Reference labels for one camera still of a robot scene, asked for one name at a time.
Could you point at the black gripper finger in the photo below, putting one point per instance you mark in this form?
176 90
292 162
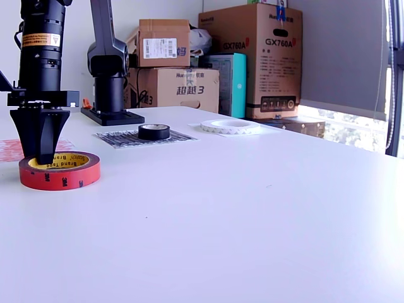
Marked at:
50 132
30 132

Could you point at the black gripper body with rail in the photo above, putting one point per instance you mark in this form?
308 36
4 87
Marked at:
67 99

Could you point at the red 3M tape roll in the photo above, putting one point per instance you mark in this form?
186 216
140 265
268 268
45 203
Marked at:
63 180

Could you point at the small black tape roll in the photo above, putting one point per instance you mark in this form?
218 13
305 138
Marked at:
154 135

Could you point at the wide white tape roll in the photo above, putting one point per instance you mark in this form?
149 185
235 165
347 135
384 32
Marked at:
230 131

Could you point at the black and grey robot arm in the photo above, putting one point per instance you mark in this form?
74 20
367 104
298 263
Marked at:
109 91

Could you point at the orange table clamp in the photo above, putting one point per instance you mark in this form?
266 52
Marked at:
86 103

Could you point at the red scribbled paper sheet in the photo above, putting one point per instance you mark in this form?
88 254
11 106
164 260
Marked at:
6 151

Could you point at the black scribbled paper sheet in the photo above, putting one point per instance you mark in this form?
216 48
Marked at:
110 139

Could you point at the Huntkey cardboard carton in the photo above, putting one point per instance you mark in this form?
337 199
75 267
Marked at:
170 79

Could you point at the cardboard box with shipping label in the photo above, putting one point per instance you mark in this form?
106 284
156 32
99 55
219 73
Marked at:
158 28

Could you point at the white plastic bag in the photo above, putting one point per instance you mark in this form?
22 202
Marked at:
200 39

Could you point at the black and teal carton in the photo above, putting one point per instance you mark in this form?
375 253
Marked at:
238 85

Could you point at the blank white paper sheet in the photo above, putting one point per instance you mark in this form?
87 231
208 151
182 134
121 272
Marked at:
268 130

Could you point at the large GX760A cardboard box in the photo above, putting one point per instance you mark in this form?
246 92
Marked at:
284 57

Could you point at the long black printed box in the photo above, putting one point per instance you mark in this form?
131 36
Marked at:
300 126

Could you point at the grey roller blind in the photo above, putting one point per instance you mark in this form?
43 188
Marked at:
341 57

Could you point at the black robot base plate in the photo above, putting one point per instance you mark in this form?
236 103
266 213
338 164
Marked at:
120 119

